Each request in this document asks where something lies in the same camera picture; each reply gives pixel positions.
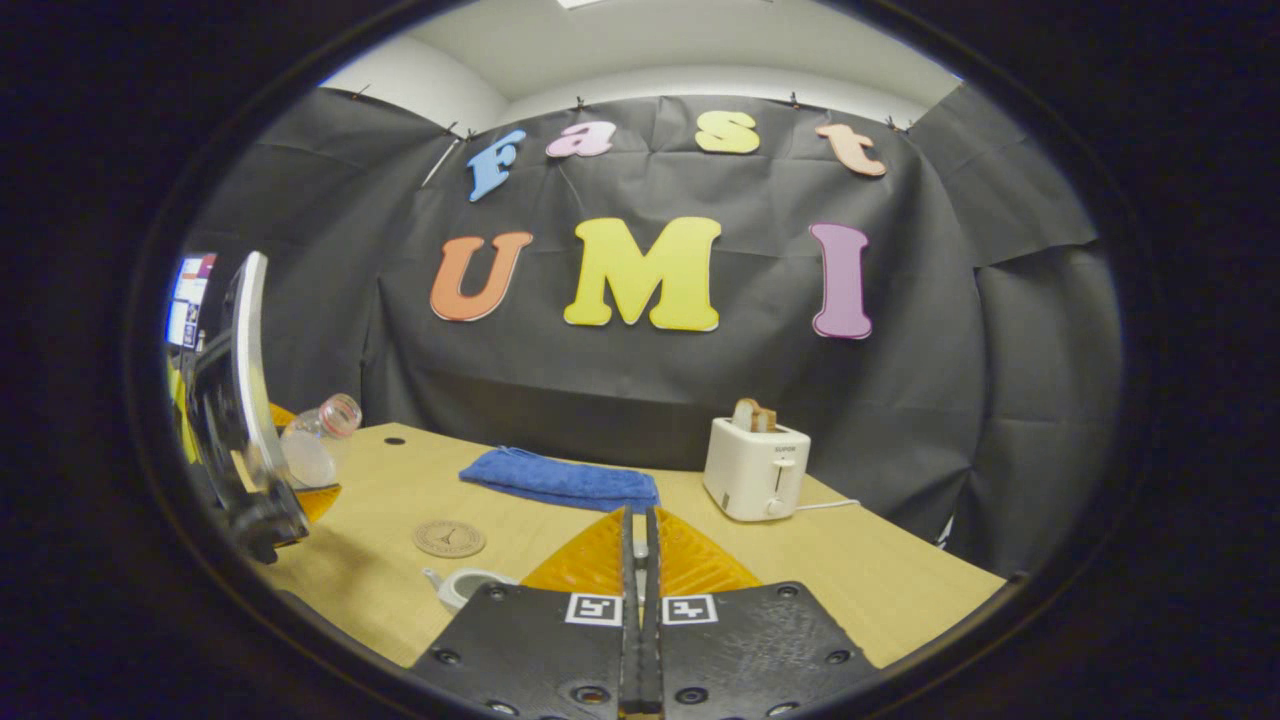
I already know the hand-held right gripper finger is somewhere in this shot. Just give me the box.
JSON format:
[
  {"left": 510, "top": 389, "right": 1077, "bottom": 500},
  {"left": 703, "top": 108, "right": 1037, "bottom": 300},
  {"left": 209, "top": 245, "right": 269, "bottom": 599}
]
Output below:
[
  {"left": 408, "top": 506, "right": 642, "bottom": 720},
  {"left": 642, "top": 506, "right": 885, "bottom": 720}
]

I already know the black backdrop cloth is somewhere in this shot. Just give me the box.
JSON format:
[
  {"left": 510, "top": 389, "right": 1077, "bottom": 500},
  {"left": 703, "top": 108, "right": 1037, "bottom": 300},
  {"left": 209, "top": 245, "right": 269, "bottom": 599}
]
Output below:
[{"left": 180, "top": 85, "right": 1121, "bottom": 576}]

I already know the round wooden coaster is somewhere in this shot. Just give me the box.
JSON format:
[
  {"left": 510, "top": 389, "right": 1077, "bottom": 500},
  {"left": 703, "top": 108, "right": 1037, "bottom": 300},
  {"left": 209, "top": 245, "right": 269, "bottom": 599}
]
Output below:
[{"left": 413, "top": 520, "right": 488, "bottom": 559}]

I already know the clear plastic water bottle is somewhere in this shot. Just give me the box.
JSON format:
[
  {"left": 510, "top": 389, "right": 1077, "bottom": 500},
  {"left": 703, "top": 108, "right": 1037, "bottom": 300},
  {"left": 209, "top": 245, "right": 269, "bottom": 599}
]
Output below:
[{"left": 280, "top": 393, "right": 363, "bottom": 491}]

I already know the computer monitor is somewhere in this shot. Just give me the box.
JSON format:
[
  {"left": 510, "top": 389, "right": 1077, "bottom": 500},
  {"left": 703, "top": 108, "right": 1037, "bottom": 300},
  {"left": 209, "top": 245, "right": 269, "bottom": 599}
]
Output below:
[{"left": 165, "top": 252, "right": 218, "bottom": 351}]

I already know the white toaster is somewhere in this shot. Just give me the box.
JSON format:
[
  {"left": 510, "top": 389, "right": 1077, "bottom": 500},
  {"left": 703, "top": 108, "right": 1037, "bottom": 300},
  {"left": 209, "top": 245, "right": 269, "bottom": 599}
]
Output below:
[{"left": 702, "top": 417, "right": 813, "bottom": 523}]

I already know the white teacup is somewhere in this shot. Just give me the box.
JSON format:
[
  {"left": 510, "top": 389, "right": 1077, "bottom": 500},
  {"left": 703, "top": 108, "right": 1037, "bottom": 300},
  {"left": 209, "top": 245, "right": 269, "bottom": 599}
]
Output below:
[{"left": 422, "top": 567, "right": 519, "bottom": 614}]

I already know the blue folded towel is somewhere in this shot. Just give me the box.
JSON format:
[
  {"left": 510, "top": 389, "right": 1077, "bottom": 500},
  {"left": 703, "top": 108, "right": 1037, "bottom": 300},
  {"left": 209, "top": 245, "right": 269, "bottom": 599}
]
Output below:
[{"left": 458, "top": 446, "right": 661, "bottom": 514}]

